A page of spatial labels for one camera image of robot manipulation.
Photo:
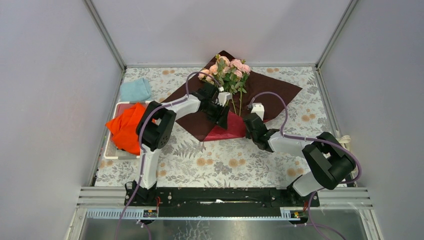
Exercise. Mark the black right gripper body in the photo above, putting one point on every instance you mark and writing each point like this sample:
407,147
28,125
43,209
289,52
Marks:
249,135

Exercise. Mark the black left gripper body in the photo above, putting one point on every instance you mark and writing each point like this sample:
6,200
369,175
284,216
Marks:
212,110

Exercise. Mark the dark red wrapping paper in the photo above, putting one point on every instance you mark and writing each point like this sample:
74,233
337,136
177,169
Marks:
267,91

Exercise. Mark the cream ribbon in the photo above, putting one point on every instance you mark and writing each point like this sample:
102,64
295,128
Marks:
345,139

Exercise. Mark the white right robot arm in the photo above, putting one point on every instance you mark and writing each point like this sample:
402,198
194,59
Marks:
328,161

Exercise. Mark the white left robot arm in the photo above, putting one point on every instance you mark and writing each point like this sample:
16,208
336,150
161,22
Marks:
156,125

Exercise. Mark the light blue cloth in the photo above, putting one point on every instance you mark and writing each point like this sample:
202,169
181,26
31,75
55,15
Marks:
136,91

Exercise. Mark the orange cloth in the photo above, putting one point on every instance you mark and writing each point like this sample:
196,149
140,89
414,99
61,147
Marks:
127,127

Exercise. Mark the white perforated plastic basket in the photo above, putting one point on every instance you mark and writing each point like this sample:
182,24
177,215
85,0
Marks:
116,145

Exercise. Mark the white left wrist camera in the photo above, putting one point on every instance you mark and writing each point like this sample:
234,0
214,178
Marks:
223,97

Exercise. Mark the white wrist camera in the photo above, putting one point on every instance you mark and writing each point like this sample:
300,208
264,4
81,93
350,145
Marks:
258,109
223,97

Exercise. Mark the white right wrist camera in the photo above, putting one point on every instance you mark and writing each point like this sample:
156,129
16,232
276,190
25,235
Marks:
258,109

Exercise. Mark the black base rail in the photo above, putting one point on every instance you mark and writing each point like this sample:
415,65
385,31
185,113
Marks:
217,202

